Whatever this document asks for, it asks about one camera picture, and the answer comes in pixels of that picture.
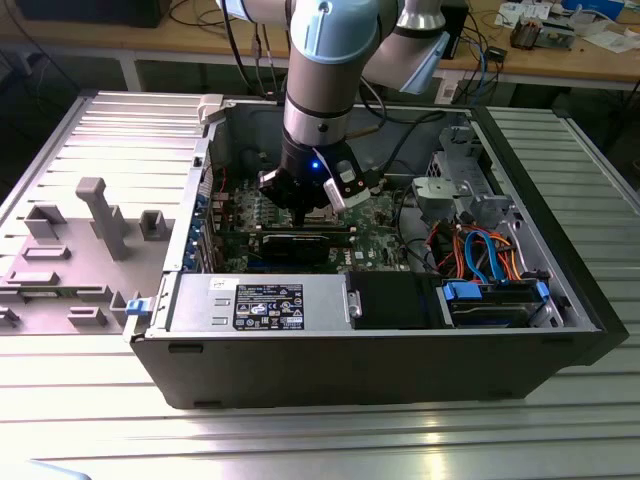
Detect white printed card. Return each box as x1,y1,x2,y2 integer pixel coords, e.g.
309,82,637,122
494,1,532,29

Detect blue box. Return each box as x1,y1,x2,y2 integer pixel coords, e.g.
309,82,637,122
563,0,626,14

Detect blue flat data cable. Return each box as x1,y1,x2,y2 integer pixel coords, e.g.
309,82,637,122
462,228,509,287

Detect black plastic shroud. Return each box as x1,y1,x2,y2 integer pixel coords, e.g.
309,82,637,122
347,272,444,331

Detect blue disk carrier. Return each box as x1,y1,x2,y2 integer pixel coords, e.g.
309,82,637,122
438,279,552,329

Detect CPU cooler heatsink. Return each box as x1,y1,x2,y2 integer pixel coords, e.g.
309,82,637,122
509,13,542,51

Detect wooden workbench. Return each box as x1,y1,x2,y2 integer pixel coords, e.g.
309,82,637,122
0,0,640,94

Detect grey plastic case latch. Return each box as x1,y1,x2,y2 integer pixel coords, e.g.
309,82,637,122
196,93,227,126

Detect orange wire bundle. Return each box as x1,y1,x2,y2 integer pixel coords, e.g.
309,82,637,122
447,224,527,284

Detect silver power supply unit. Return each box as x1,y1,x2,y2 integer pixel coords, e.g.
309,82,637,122
168,273,351,335

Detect black camera cable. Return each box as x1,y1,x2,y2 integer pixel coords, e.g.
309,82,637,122
357,82,449,176

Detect grey electronic device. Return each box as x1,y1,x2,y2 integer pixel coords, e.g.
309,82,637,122
538,14,577,51

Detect grey parts rack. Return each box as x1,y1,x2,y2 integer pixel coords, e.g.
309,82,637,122
0,176,177,337

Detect silver drive cage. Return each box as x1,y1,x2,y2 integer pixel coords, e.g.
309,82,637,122
429,123,524,236

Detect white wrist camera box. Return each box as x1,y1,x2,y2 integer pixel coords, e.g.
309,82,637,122
322,158,382,211

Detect silver bracket with round boss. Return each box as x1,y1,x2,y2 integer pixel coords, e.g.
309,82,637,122
412,176,474,221

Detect green motherboard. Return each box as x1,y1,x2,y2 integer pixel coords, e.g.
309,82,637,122
208,172,417,277

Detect black PC case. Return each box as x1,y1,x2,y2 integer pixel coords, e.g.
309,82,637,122
122,93,630,412

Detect black graphics card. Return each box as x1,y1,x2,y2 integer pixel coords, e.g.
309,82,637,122
259,230,333,269

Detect thin black wire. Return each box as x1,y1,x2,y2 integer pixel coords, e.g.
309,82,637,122
384,158,436,275

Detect green RAM stick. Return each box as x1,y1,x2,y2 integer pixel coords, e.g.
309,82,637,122
19,288,81,301

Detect hard disk drive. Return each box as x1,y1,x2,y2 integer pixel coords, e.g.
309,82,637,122
448,295,537,329

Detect black computer case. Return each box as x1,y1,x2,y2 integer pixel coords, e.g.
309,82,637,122
14,0,172,29

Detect tall black box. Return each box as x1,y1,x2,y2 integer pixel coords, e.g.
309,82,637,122
443,2,471,61

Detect white paper sheets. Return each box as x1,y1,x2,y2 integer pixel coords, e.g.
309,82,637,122
582,27,640,55

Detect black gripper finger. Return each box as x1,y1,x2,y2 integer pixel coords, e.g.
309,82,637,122
258,168,303,226
301,197,344,226

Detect pale blue rounded object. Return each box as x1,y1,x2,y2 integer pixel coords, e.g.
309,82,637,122
27,458,96,480

